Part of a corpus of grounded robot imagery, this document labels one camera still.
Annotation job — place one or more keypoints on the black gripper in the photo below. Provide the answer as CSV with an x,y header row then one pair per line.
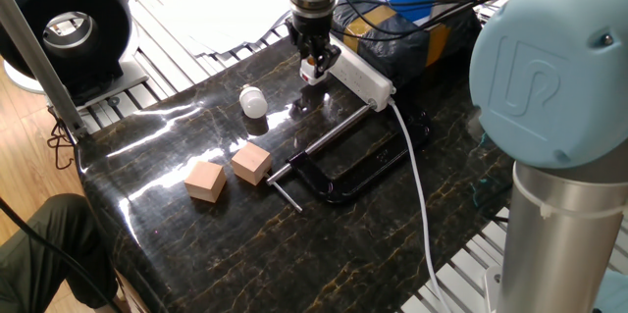
x,y
314,26

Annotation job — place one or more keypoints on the white bulb holder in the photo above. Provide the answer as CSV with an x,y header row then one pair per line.
x,y
310,75

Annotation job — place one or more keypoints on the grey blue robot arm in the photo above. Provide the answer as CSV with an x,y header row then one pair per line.
x,y
549,82

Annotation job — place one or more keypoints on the white light bulb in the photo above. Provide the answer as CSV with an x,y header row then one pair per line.
x,y
254,103

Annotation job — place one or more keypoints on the white power strip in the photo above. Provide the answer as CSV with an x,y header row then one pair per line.
x,y
363,80

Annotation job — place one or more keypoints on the black plastic wrapped package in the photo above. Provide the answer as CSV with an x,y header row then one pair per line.
x,y
407,53

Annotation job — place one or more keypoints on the white paper sheets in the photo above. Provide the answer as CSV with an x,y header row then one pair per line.
x,y
221,9

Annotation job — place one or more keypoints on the wooden cube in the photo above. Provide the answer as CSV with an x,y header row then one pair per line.
x,y
206,183
251,163

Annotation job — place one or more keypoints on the black C-clamp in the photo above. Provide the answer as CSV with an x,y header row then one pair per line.
x,y
338,194

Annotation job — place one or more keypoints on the dark trousered person leg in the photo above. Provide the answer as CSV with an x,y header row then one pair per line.
x,y
29,264

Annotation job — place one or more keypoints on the aluminium frame post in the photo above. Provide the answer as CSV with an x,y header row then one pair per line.
x,y
39,63

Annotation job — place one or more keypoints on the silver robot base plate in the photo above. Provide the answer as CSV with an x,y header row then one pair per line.
x,y
492,288

